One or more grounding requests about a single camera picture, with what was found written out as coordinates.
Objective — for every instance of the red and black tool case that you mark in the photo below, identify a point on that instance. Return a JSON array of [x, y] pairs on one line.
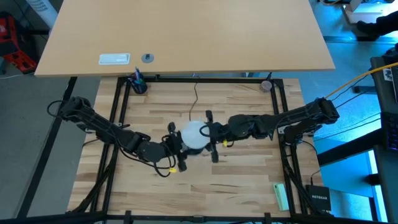
[[15, 53]]

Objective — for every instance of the white globe lightbulb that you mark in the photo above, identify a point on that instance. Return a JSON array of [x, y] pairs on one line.
[[194, 133]]

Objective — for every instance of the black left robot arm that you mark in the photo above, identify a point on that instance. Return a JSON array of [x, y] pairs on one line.
[[102, 124]]

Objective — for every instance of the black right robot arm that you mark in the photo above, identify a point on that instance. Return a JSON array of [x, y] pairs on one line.
[[298, 116]]

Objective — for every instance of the green marker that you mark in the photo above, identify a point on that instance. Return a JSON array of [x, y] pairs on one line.
[[141, 81]]

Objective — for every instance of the tan wooden desk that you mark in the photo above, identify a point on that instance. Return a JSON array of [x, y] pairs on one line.
[[186, 31]]

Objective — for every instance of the white rectangular label plate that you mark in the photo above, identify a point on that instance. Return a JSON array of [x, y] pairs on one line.
[[114, 59]]

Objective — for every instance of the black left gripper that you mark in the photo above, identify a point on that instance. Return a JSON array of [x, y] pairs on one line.
[[174, 146]]

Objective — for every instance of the grey round desk grommet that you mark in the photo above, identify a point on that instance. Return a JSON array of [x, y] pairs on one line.
[[147, 58]]

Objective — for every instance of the dark blue pen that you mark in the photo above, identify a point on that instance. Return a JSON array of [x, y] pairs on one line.
[[136, 73]]

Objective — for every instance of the black table crossbar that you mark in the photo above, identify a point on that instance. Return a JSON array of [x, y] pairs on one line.
[[348, 149]]

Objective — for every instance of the pale green block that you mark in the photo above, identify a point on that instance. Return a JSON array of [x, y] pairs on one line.
[[280, 196]]

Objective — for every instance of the black aluminium frame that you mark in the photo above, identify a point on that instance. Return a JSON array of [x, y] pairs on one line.
[[217, 80]]

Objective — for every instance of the black mesh pen cup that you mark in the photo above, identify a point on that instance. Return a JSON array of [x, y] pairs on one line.
[[140, 88]]

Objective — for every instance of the backlit keyboard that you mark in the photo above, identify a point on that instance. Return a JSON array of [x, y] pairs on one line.
[[391, 130]]

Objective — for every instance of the person's leg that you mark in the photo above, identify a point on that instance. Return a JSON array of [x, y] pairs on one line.
[[392, 53], [370, 28]]

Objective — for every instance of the white printed cylinder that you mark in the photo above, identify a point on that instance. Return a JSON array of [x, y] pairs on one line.
[[42, 11]]

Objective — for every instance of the black Netgear switch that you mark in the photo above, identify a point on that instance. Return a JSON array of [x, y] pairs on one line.
[[318, 197]]

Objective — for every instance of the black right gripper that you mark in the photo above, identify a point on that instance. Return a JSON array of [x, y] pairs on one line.
[[219, 132]]

